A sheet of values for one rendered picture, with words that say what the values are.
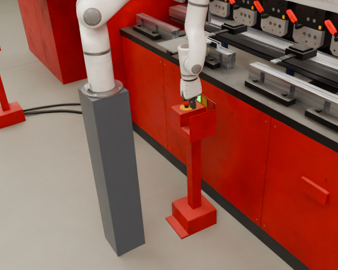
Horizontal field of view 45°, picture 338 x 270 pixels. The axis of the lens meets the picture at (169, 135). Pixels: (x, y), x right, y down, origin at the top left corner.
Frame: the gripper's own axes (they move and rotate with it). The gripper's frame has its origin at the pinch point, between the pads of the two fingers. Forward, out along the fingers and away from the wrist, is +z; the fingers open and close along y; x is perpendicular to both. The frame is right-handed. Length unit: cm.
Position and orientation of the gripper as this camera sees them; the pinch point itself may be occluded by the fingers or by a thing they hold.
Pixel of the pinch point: (192, 104)
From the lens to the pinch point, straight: 206.5
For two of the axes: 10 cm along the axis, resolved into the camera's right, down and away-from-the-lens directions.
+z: 1.2, 8.1, 5.7
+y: -8.7, 3.7, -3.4
